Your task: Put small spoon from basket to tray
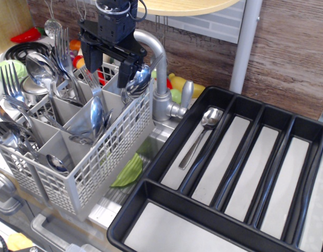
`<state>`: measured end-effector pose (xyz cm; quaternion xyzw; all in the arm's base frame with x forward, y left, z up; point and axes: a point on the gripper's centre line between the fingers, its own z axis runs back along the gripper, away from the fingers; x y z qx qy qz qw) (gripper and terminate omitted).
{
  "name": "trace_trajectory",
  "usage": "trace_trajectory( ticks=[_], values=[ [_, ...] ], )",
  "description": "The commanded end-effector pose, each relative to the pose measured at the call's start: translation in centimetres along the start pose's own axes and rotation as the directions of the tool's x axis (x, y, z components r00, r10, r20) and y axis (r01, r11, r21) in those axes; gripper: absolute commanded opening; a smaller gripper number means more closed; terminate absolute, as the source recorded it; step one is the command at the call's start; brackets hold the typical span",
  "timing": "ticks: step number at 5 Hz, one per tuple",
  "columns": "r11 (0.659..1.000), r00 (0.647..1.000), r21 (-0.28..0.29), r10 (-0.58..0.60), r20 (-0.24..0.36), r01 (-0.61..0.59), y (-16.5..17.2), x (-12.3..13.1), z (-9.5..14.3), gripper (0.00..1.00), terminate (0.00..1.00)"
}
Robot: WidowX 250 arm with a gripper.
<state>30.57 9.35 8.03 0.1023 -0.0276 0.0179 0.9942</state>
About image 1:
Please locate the steel fork middle back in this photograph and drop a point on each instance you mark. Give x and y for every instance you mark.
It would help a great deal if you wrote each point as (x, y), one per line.
(92, 81)

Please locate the light wooden shelf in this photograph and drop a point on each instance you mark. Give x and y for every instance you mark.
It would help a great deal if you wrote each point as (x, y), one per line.
(186, 7)

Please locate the black stove burner coil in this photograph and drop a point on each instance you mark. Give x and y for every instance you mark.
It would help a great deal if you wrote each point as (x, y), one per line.
(20, 51)

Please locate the black cutlery tray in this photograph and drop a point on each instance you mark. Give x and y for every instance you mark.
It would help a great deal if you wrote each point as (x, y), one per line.
(254, 183)

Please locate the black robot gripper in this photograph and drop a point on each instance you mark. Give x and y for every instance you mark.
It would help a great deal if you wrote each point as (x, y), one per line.
(112, 34)

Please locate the green toy cabbage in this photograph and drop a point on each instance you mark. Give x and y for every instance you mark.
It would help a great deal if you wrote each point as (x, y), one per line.
(9, 64)

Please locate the large steel spoon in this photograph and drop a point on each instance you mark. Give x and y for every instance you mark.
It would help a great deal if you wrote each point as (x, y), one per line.
(41, 72)

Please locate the steel fork lower left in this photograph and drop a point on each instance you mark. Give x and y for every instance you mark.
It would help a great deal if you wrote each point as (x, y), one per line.
(16, 137)

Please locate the yellow toy fruit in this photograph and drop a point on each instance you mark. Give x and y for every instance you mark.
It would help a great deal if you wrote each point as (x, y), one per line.
(179, 82)

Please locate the steel fork tall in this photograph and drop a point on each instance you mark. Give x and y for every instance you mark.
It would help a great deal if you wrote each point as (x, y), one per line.
(64, 61)

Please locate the small spoon front compartment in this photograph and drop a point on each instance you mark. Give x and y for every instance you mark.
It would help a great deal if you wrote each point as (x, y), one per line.
(56, 164)

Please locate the small steel pot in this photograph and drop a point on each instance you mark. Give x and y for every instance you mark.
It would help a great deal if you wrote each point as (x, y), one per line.
(32, 92)

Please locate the hanging steel skimmer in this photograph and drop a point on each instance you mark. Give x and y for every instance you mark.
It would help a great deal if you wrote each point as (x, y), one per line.
(51, 26)

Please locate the white metal pole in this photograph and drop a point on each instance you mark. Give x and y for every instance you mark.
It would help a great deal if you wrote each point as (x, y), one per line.
(251, 17)

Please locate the steel spoon in tray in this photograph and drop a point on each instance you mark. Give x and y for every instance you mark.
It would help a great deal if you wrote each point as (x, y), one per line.
(209, 121)

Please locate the silver kitchen faucet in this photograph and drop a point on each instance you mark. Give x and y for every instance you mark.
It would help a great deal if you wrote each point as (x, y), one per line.
(164, 107)

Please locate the green toy leaf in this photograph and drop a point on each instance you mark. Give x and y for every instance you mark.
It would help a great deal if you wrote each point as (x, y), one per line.
(130, 172)

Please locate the grey plastic cutlery basket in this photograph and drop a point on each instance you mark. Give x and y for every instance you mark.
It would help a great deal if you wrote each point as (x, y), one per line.
(92, 168)

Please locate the small steel spoon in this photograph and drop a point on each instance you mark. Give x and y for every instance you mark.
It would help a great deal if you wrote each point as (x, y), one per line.
(96, 117)

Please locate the red toy pepper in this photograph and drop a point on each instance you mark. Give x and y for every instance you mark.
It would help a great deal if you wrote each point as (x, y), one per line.
(30, 35)

